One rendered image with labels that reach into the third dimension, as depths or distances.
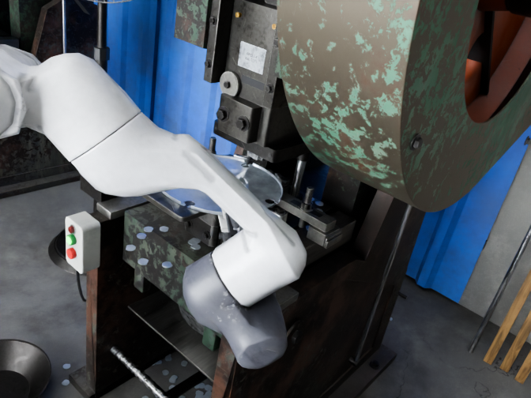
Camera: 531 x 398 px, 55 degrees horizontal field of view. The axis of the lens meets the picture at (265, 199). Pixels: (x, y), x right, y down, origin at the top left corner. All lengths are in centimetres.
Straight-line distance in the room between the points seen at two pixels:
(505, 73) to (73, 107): 84
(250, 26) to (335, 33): 51
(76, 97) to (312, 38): 28
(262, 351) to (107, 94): 40
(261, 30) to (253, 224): 51
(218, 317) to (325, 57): 37
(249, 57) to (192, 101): 199
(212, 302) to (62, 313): 131
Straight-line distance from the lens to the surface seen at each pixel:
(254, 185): 117
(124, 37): 351
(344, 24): 59
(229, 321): 71
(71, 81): 64
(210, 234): 115
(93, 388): 167
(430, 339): 218
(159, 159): 64
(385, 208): 134
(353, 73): 61
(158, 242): 121
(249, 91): 111
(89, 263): 132
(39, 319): 196
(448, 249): 233
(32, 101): 65
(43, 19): 255
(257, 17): 108
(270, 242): 67
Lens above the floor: 130
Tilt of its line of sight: 28 degrees down
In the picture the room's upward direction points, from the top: 11 degrees clockwise
